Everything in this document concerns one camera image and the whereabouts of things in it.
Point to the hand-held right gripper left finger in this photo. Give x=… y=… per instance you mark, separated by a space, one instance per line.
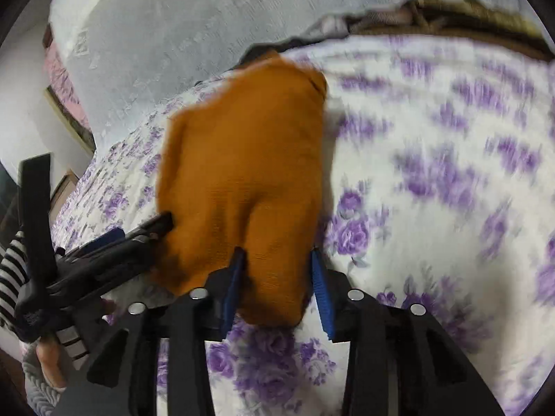
x=233 y=288

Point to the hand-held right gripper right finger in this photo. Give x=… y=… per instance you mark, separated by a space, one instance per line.
x=321 y=297

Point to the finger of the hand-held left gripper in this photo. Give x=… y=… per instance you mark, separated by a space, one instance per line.
x=108 y=247
x=151 y=225

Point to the orange cloth garment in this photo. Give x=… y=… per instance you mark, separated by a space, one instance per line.
x=243 y=160

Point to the person's left forearm striped sleeve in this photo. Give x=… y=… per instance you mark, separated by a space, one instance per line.
x=11 y=268

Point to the person's left hand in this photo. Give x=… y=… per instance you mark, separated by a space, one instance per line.
x=50 y=364

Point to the grey knitted cloth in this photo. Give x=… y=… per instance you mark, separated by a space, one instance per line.
x=37 y=388

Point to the purple floral bed sheet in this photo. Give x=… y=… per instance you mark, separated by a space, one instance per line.
x=433 y=225

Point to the pink floral cloth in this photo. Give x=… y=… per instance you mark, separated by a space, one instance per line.
x=60 y=78

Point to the brown folded blankets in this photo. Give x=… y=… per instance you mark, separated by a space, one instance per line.
x=477 y=21

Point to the wooden frame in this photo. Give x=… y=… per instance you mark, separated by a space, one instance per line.
x=71 y=125

